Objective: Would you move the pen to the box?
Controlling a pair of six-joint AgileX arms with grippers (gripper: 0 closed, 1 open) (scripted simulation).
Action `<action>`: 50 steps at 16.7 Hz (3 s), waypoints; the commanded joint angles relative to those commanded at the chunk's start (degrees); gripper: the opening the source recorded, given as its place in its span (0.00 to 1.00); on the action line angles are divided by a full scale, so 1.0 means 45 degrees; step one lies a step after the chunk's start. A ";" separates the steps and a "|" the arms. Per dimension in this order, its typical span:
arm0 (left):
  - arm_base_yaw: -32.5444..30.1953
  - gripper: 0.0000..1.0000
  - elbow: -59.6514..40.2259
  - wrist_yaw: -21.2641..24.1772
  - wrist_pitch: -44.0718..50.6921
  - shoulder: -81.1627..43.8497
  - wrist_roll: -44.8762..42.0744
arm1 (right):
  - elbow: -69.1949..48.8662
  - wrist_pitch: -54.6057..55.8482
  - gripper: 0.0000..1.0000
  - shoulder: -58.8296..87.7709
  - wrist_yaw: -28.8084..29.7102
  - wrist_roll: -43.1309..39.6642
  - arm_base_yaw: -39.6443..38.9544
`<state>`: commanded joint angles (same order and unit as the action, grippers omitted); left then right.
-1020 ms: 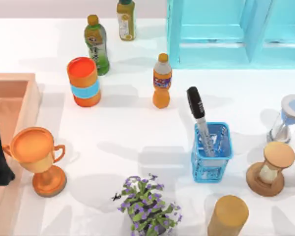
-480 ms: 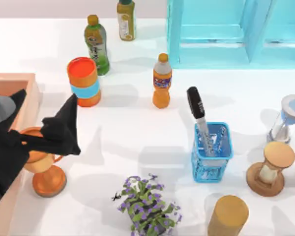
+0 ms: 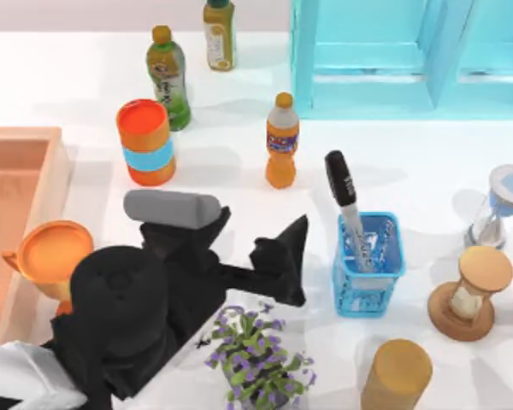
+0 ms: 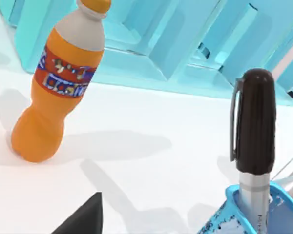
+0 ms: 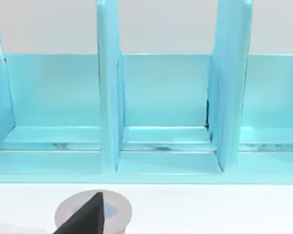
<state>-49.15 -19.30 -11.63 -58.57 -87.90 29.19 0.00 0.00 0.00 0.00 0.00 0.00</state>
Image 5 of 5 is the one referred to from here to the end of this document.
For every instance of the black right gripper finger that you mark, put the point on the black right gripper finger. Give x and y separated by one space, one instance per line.
90 217

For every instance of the light blue rack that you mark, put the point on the light blue rack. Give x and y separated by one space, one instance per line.
161 97

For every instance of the grey round can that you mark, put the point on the grey round can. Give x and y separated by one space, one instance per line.
117 212

